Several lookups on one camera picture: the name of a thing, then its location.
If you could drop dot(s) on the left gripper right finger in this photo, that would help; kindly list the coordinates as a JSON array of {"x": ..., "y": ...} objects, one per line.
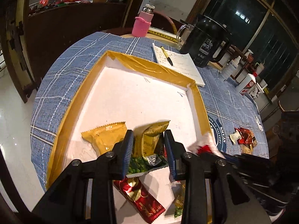
[{"x": 186, "y": 166}]

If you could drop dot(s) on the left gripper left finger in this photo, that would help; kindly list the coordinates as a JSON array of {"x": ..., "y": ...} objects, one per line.
[{"x": 112, "y": 165}]

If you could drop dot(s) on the green pea snack packet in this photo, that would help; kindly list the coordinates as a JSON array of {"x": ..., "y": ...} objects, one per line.
[{"x": 148, "y": 152}]

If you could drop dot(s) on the clear cracker packet yellow ends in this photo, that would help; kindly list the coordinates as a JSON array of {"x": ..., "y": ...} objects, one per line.
[{"x": 253, "y": 141}]

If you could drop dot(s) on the white wrapper snack packet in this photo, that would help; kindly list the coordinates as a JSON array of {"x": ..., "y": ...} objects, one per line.
[{"x": 235, "y": 137}]

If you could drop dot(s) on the red foil snack packet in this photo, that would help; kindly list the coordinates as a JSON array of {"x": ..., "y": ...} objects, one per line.
[{"x": 245, "y": 135}]

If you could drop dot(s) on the red white snack packet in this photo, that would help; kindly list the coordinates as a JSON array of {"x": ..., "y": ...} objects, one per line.
[{"x": 205, "y": 144}]

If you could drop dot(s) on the golden snack packet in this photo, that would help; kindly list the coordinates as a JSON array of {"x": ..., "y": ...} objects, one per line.
[{"x": 103, "y": 138}]

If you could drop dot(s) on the long red foil packet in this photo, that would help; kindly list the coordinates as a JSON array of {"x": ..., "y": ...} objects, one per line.
[{"x": 140, "y": 198}]

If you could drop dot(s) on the blue plaid tablecloth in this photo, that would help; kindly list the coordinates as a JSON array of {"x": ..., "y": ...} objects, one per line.
[{"x": 226, "y": 108}]

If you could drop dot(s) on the gold taped cardboard tray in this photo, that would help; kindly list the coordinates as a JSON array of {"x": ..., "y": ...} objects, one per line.
[{"x": 124, "y": 88}]

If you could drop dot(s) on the white notebook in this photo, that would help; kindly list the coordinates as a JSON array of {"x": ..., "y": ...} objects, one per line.
[{"x": 182, "y": 63}]

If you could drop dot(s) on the white spray bottle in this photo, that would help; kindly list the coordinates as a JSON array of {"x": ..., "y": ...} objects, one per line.
[{"x": 230, "y": 68}]

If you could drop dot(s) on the yellow black pen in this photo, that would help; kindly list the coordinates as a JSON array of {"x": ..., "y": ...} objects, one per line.
[{"x": 167, "y": 56}]

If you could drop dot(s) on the black electric kettle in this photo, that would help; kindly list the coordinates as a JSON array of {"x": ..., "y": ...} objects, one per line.
[{"x": 205, "y": 40}]

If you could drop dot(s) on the yellow tape measure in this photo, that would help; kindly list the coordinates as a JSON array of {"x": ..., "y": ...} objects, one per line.
[{"x": 162, "y": 33}]

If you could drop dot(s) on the pink sleeved water bottle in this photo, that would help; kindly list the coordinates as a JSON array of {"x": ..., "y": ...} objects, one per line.
[{"x": 143, "y": 21}]

